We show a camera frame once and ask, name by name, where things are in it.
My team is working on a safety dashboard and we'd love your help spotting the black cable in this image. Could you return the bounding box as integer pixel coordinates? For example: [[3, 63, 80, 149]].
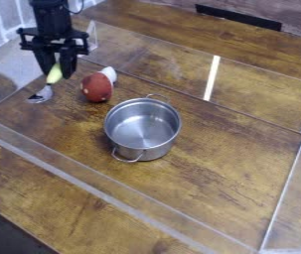
[[65, 0, 86, 15]]

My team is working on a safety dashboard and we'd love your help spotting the clear acrylic bracket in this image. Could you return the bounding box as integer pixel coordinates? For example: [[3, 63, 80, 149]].
[[76, 20, 98, 53]]

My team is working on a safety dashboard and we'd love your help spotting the black strip on table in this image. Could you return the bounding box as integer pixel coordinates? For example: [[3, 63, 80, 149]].
[[196, 4, 283, 32]]

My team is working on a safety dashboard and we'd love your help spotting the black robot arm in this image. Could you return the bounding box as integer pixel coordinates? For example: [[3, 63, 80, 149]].
[[17, 0, 89, 78]]

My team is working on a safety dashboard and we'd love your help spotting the small steel pot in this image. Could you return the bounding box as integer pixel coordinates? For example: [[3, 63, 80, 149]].
[[104, 93, 183, 163]]

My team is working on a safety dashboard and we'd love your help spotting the green handled metal spoon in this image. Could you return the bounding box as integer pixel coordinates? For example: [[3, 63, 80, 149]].
[[27, 63, 63, 103]]

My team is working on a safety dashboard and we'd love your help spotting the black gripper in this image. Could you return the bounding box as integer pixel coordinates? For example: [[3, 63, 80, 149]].
[[18, 16, 89, 79]]

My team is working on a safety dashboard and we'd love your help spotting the red toy mushroom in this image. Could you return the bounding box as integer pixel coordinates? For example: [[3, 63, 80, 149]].
[[81, 66, 117, 102]]

